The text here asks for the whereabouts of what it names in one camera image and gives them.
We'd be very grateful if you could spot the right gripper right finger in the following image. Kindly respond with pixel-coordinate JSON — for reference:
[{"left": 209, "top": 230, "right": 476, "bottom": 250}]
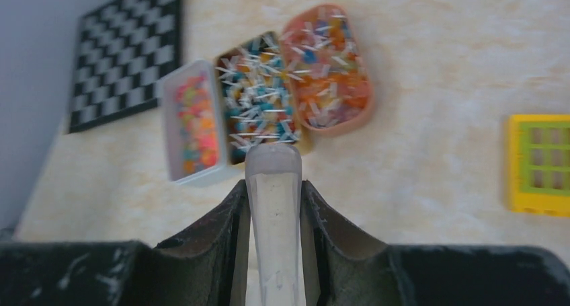
[{"left": 300, "top": 181, "right": 569, "bottom": 305}]

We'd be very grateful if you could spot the pink lollipop tin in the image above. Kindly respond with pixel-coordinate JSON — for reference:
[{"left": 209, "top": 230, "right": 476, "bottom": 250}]
[{"left": 279, "top": 3, "right": 376, "bottom": 137}]

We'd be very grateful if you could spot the gold lollipop tin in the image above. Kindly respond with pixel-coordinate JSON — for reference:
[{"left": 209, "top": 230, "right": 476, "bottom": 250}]
[{"left": 214, "top": 31, "right": 313, "bottom": 165}]

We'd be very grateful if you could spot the translucent plastic scoop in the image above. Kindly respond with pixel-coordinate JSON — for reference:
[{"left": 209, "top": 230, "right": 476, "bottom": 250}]
[{"left": 245, "top": 143, "right": 302, "bottom": 305}]

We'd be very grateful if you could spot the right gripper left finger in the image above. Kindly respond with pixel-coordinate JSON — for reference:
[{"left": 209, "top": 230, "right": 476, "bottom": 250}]
[{"left": 1, "top": 180, "right": 250, "bottom": 305}]

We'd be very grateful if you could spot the black white checkerboard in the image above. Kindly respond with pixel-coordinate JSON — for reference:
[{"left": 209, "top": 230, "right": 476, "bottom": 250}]
[{"left": 68, "top": 0, "right": 184, "bottom": 133}]

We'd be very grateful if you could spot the white candy tin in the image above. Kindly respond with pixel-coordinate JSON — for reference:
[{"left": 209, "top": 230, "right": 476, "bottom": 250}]
[{"left": 157, "top": 59, "right": 239, "bottom": 187}]

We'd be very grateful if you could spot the yellow green toy block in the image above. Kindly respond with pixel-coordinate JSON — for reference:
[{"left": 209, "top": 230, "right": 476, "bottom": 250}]
[{"left": 505, "top": 114, "right": 569, "bottom": 217}]

